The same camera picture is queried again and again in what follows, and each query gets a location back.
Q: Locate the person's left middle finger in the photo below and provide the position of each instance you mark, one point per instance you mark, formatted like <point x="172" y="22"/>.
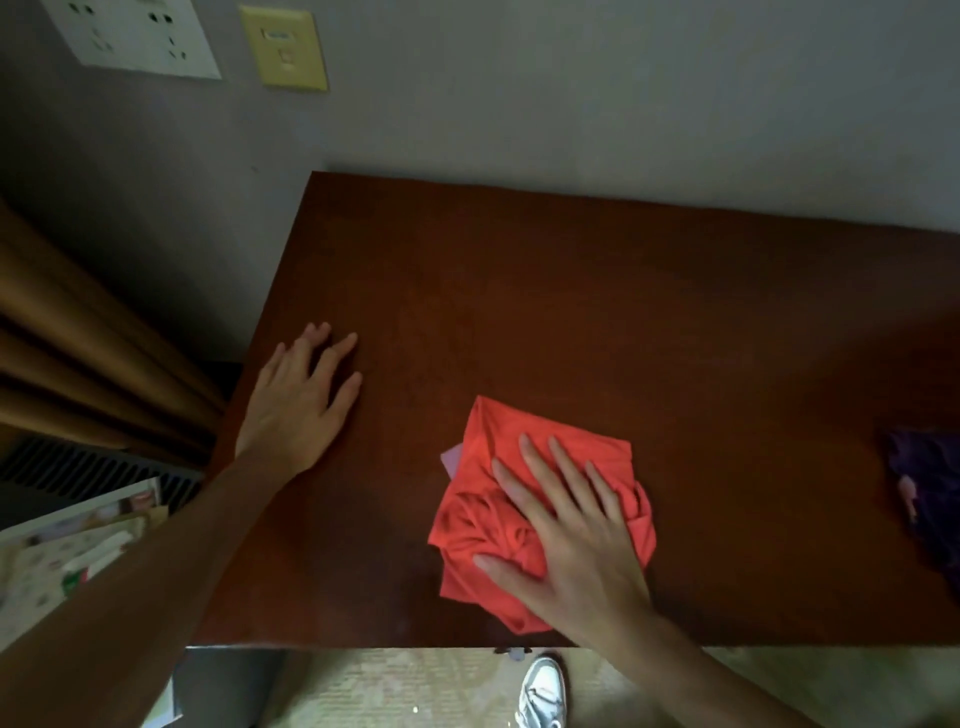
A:
<point x="320" y="341"/>

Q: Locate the person's right forearm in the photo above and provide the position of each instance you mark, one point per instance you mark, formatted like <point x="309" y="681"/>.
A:
<point x="697" y="686"/>

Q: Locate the person's right hand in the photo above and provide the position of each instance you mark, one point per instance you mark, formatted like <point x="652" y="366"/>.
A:
<point x="589" y="570"/>

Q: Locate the white shoe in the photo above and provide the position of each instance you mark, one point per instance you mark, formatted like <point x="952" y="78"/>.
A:
<point x="541" y="694"/>

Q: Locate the dark vent grille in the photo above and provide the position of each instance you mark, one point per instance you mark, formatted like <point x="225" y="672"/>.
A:
<point x="67" y="469"/>

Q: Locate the white wall socket panel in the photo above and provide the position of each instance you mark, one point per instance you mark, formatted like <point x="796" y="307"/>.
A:
<point x="131" y="34"/>

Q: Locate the person's left forearm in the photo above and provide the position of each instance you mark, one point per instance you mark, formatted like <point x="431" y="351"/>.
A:
<point x="135" y="592"/>

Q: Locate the person's right little finger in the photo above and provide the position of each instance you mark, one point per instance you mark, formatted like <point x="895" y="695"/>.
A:
<point x="604" y="491"/>

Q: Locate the person's left hand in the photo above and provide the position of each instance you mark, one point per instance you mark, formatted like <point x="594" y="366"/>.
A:
<point x="289" y="412"/>

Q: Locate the person's right thumb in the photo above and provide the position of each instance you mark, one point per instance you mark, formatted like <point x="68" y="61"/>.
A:
<point x="514" y="581"/>

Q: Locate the person's left thumb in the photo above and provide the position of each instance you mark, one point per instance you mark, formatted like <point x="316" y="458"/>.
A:
<point x="347" y="397"/>

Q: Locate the red cloth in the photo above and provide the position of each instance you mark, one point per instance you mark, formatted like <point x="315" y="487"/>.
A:
<point x="480" y="510"/>

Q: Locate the person's right middle finger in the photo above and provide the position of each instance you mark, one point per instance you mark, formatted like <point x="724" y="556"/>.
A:
<point x="544" y="476"/>

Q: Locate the lilac fabric piece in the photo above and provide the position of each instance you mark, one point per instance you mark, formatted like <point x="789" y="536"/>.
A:
<point x="452" y="459"/>

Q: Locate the printed paper bag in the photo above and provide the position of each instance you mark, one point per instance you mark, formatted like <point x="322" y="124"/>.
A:
<point x="52" y="559"/>

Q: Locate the yellow wall switch plate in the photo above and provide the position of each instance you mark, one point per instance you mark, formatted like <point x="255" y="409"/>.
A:
<point x="285" y="49"/>

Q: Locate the dark purple cloth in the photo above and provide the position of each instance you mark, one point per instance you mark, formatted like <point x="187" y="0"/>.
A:
<point x="934" y="495"/>

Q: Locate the person's left little finger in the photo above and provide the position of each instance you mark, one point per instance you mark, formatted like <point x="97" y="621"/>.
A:
<point x="274" y="364"/>

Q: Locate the brown curtain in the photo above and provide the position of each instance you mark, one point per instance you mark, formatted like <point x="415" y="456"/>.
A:
<point x="82" y="360"/>

